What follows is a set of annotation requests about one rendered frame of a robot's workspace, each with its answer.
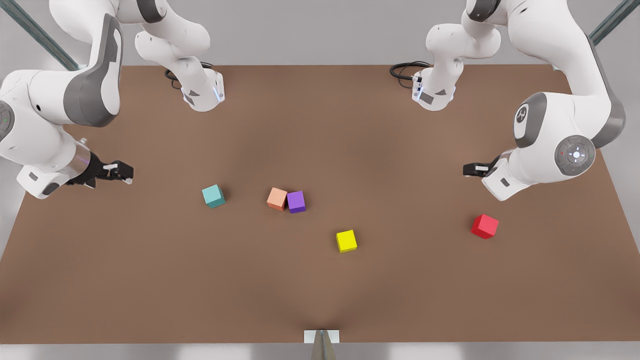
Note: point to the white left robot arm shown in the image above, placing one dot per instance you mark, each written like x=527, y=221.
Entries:
x=560, y=115

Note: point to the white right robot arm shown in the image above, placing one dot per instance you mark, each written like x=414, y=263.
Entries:
x=45, y=95

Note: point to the red wooden cube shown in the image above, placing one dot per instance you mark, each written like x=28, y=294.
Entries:
x=484, y=226

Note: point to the teal blue wooden cube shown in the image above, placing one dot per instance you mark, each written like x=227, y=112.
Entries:
x=213, y=195

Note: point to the yellow wooden cube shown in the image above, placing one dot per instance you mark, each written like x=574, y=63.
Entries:
x=346, y=241

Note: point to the orange wooden cube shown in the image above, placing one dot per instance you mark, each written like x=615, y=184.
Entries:
x=276, y=199

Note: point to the purple wooden cube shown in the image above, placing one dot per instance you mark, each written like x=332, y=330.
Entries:
x=296, y=202

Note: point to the silver frame post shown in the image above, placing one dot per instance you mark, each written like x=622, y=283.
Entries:
x=322, y=345
x=610, y=22
x=40, y=37

